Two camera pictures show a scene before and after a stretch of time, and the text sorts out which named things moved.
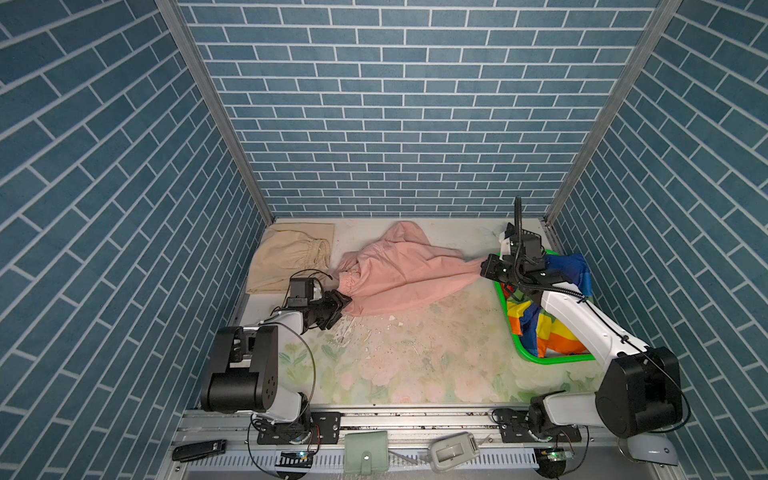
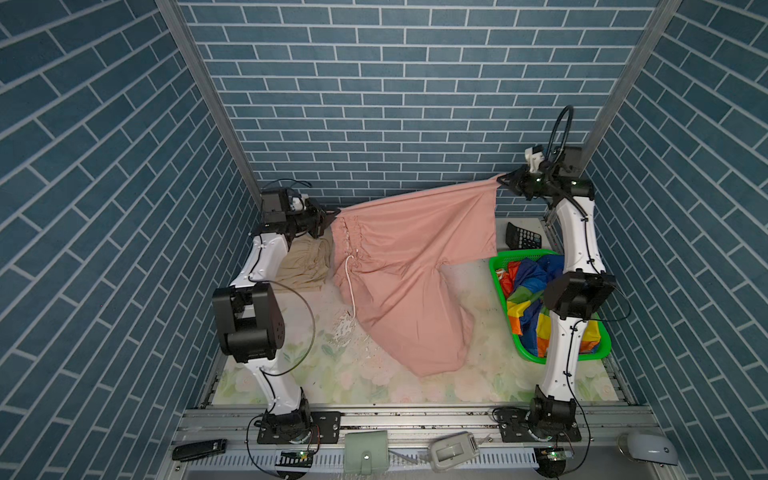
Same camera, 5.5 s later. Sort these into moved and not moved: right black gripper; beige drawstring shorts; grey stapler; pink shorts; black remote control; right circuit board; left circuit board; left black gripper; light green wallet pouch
Moved: pink shorts; left black gripper; right black gripper
Not moved: grey stapler; left circuit board; right circuit board; beige drawstring shorts; light green wallet pouch; black remote control
